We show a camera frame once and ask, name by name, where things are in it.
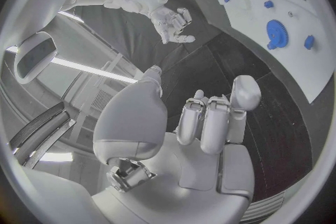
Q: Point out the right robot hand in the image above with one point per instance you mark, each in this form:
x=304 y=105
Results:
x=165 y=21

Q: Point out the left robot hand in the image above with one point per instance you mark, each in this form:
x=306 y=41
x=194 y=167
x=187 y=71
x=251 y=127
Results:
x=199 y=175

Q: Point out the white task board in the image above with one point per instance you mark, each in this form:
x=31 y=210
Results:
x=262 y=9

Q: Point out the blue gear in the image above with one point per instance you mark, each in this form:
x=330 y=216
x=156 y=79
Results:
x=277 y=34

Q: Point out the white robot head dark visor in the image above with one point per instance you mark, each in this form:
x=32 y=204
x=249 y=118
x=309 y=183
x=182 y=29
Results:
x=34 y=58

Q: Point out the blue plug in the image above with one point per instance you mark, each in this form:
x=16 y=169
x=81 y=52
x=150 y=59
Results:
x=309 y=42

